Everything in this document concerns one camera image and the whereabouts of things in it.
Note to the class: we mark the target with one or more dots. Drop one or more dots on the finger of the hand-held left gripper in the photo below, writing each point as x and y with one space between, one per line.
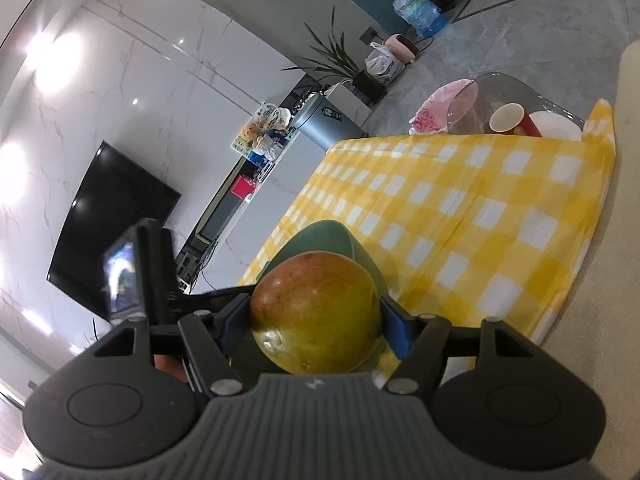
210 299

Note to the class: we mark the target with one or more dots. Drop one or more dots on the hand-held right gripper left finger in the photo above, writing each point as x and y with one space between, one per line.
232 322

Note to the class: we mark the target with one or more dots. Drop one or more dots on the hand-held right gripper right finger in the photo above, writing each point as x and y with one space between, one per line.
397 330

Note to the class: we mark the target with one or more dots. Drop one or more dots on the yellow-red mango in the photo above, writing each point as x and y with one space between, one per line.
315 310

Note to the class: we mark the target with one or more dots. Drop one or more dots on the green bowl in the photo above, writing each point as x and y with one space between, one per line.
320 237

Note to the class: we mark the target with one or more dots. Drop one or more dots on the black flat television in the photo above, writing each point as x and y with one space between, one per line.
100 220

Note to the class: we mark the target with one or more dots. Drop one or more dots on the red box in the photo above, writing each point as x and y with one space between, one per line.
243 187

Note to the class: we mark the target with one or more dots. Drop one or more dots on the yellow checked tablecloth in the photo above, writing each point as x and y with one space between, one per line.
450 210

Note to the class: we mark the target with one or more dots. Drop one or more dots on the white marble television console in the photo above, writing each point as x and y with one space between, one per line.
295 165

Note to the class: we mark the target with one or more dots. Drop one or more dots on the brown plush bear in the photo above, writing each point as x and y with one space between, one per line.
247 136

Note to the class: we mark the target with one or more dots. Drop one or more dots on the colourful picture board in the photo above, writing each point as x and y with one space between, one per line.
257 115

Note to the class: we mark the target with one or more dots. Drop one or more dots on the grey trash can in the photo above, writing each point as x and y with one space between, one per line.
325 122

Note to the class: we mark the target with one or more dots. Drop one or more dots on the pink plastic bag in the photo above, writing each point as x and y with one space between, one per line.
435 107

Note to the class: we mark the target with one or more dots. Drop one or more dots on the white box appliance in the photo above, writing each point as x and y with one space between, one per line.
350 102

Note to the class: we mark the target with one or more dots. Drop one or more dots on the beige sofa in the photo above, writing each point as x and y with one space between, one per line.
625 260

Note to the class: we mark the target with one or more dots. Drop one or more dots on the red paper cup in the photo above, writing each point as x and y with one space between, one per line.
525 125

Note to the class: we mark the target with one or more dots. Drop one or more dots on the spiky potted plant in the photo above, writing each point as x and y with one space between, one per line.
370 85

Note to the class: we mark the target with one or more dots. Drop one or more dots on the white plate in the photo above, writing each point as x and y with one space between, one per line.
555 125

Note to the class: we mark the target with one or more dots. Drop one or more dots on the white plastic bag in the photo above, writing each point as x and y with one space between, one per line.
382 65

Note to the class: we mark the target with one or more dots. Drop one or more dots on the pink stool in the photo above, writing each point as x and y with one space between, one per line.
400 45

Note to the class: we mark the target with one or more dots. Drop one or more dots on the blue water jug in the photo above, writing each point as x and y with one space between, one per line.
417 10

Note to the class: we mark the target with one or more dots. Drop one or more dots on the wall socket panel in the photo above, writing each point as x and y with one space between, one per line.
367 35

